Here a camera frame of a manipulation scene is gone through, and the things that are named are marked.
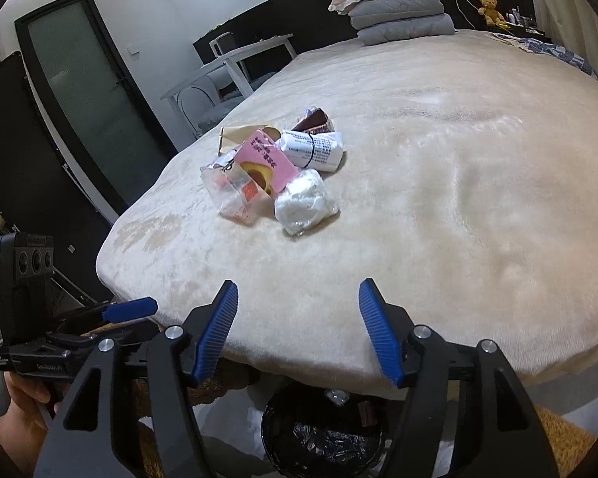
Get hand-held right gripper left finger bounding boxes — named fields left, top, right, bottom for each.
left=32, top=280, right=240, bottom=478

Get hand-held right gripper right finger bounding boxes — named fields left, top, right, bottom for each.
left=358, top=278, right=561, bottom=478

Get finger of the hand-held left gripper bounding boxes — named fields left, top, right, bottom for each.
left=62, top=323, right=157, bottom=354
left=55, top=297, right=159, bottom=327

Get black lined waste bin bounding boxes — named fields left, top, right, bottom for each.
left=260, top=381, right=389, bottom=478

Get clear plastic wrapper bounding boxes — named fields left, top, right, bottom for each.
left=200, top=152, right=272, bottom=225

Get clear bag of white tissue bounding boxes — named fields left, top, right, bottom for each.
left=274, top=168, right=340, bottom=236

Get pink packet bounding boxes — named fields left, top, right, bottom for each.
left=234, top=129, right=300, bottom=195

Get white packet with black band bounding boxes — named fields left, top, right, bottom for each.
left=275, top=129, right=344, bottom=172

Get brown paper bag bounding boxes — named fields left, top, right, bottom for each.
left=218, top=124, right=282, bottom=155

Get dark red wrapper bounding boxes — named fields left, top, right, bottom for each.
left=291, top=106, right=337, bottom=135

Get person's left hand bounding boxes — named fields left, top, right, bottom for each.
left=0, top=371, right=63, bottom=461

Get black wardrobe panel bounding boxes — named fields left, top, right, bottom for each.
left=0, top=50, right=115, bottom=280

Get bed with beige blanket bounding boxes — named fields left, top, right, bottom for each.
left=96, top=27, right=598, bottom=402

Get black frosted glass door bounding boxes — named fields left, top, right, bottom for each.
left=14, top=0, right=180, bottom=210

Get brown fluffy rug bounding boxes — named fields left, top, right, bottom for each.
left=80, top=323, right=598, bottom=478

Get chair with grey cushion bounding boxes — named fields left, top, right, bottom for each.
left=179, top=67, right=260, bottom=135

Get white table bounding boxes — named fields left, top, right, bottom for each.
left=160, top=34, right=296, bottom=110

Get white chair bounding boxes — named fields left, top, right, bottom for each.
left=209, top=32, right=237, bottom=58

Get grey folded quilt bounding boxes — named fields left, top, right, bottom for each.
left=356, top=14, right=456, bottom=43
left=350, top=0, right=447, bottom=29

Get black headboard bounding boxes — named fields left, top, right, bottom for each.
left=193, top=0, right=534, bottom=68

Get blue patterned cloth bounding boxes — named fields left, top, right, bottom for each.
left=493, top=30, right=598, bottom=80

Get brown teddy bear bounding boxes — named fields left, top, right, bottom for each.
left=477, top=0, right=506, bottom=28

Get bedside small bottles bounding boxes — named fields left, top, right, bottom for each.
left=506, top=6, right=546, bottom=33

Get cream curtain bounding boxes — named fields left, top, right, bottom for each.
left=525, top=0, right=598, bottom=75

